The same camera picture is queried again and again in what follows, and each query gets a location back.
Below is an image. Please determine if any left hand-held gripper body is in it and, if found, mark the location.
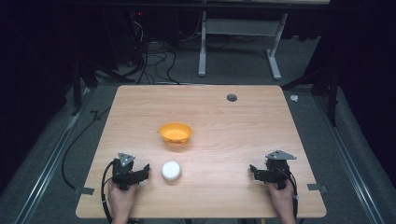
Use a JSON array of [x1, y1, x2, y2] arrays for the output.
[[111, 151, 142, 191]]

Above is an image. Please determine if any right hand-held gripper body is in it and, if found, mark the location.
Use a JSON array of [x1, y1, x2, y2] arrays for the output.
[[262, 149, 298, 190]]

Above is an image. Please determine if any orange plastic bowl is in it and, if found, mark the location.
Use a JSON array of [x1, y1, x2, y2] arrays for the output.
[[158, 122, 193, 145]]

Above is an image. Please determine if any person's right hand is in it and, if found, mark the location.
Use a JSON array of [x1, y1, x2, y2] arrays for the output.
[[266, 180, 295, 217]]

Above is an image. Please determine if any black metal stand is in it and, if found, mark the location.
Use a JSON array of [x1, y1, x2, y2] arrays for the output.
[[280, 62, 341, 128], [70, 57, 135, 117]]

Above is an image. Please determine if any dark computer tower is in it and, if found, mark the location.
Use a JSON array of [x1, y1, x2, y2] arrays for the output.
[[122, 8, 149, 64]]

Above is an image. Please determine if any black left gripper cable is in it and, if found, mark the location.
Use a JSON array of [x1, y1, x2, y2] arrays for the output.
[[100, 160, 118, 224]]

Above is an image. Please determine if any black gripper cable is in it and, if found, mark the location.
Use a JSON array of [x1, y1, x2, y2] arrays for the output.
[[100, 160, 118, 224], [279, 167, 300, 220]]

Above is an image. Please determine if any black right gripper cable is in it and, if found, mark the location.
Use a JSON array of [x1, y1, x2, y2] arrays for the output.
[[279, 167, 300, 220]]

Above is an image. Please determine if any long black floor cable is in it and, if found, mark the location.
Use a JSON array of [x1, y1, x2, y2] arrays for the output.
[[61, 106, 112, 190]]

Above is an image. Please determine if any metal floor rail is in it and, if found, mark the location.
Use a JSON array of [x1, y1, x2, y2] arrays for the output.
[[313, 95, 388, 224], [12, 88, 95, 224]]

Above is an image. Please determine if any bundle of black floor cables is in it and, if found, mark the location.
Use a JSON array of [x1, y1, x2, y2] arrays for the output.
[[125, 12, 206, 86]]

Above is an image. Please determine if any white metal desk frame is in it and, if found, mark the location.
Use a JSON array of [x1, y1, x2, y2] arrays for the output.
[[197, 0, 331, 81]]

